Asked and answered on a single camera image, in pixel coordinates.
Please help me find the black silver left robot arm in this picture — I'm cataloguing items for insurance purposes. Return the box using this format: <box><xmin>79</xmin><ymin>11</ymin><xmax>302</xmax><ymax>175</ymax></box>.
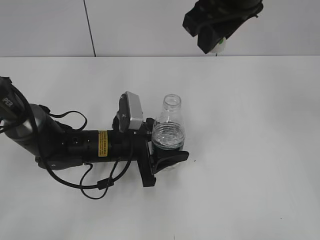
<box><xmin>0</xmin><ymin>77</ymin><xmax>189</xmax><ymax>187</ymax></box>

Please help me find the white green-logo bottle cap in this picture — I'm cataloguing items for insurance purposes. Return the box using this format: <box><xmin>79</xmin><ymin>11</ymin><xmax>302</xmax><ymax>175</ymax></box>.
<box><xmin>210</xmin><ymin>37</ymin><xmax>227</xmax><ymax>55</ymax></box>

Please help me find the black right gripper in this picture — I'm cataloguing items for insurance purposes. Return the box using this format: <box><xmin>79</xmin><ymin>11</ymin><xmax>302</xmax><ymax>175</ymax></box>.
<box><xmin>182</xmin><ymin>0</ymin><xmax>264</xmax><ymax>54</ymax></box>

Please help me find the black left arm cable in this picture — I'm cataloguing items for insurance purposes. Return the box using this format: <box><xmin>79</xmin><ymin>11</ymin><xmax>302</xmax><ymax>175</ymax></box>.
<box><xmin>0</xmin><ymin>82</ymin><xmax>133</xmax><ymax>200</ymax></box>

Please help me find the clear green-label water bottle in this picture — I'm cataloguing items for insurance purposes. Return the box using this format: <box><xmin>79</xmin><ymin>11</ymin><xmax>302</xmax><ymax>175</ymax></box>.
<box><xmin>151</xmin><ymin>94</ymin><xmax>186</xmax><ymax>154</ymax></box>

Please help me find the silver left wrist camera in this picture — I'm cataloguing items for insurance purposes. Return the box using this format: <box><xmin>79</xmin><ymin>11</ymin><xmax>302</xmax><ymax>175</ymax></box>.
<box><xmin>117</xmin><ymin>91</ymin><xmax>144</xmax><ymax>133</ymax></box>

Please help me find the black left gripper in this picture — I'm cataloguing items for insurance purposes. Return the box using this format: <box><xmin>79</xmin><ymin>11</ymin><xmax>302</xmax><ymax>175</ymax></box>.
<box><xmin>82</xmin><ymin>117</ymin><xmax>189</xmax><ymax>187</ymax></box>

